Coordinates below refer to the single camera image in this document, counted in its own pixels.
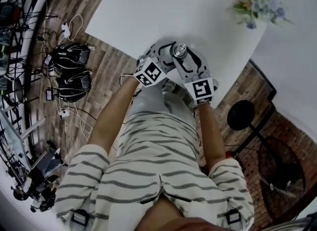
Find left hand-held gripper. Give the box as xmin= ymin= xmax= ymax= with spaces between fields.
xmin=133 ymin=40 xmax=177 ymax=88

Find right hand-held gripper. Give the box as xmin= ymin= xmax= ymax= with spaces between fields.
xmin=171 ymin=46 xmax=215 ymax=106

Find small metal jar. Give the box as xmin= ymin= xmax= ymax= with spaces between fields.
xmin=170 ymin=43 xmax=189 ymax=60

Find round silver metal knob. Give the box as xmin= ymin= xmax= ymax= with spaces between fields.
xmin=172 ymin=43 xmax=188 ymax=58

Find person's right forearm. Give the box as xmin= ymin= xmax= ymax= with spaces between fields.
xmin=198 ymin=103 xmax=227 ymax=170

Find person's left forearm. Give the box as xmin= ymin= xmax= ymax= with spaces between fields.
xmin=88 ymin=78 xmax=142 ymax=160

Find person's light shoe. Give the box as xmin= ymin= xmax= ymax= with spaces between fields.
xmin=162 ymin=80 xmax=184 ymax=94

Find white table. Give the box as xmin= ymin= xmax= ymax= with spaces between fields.
xmin=85 ymin=0 xmax=268 ymax=109

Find person's grey trousers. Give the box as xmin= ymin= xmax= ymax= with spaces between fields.
xmin=130 ymin=83 xmax=196 ymax=126

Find black standing fan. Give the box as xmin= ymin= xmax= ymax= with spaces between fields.
xmin=227 ymin=100 xmax=308 ymax=223

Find pale flower bouquet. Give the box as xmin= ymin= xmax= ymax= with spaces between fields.
xmin=226 ymin=0 xmax=295 ymax=30

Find person's striped white shirt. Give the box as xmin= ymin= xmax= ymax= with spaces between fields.
xmin=54 ymin=112 xmax=255 ymax=231

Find person's bare chest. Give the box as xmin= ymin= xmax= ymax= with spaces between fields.
xmin=133 ymin=196 xmax=218 ymax=231

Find black round stool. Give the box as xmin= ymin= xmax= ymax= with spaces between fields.
xmin=11 ymin=77 xmax=40 ymax=104

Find grey strap with buckle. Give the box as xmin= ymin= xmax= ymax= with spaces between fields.
xmin=71 ymin=209 xmax=90 ymax=230
xmin=226 ymin=209 xmax=242 ymax=226

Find white frame glass desk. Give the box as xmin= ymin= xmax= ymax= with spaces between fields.
xmin=0 ymin=110 xmax=48 ymax=169

